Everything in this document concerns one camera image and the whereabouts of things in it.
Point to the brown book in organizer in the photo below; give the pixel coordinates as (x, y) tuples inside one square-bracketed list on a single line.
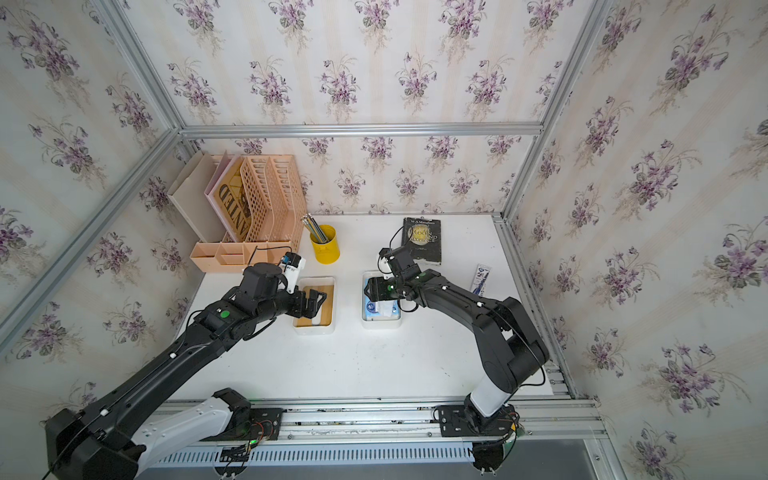
[(231, 202)]

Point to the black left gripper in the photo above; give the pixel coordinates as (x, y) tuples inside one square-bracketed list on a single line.
[(312, 306)]

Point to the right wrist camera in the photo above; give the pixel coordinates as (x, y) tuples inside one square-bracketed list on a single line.
[(383, 262)]

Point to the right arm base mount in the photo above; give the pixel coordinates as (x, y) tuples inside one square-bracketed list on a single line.
[(464, 420)]

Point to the blue tissue paper pack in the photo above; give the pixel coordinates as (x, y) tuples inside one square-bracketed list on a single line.
[(382, 310)]

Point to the white tissue box base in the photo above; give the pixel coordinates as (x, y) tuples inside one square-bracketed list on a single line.
[(382, 324)]

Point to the beige folder in organizer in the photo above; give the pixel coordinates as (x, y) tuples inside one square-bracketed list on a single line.
[(187, 194)]

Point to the toothpaste tube box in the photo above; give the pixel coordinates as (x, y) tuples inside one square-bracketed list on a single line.
[(479, 280)]

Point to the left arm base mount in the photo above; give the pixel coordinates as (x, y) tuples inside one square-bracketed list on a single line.
[(260, 424)]

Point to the pink desk file organizer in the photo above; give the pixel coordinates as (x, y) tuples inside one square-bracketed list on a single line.
[(277, 203)]

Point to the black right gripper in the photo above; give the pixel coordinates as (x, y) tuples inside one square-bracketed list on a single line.
[(374, 289)]

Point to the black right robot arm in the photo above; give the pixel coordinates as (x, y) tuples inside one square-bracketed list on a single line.
[(509, 345)]

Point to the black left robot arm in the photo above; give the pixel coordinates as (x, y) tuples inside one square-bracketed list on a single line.
[(113, 438)]

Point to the yellow pen cup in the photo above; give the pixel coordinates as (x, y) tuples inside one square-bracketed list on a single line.
[(326, 248)]

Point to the white bamboo tissue box lid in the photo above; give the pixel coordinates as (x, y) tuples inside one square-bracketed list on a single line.
[(323, 322)]

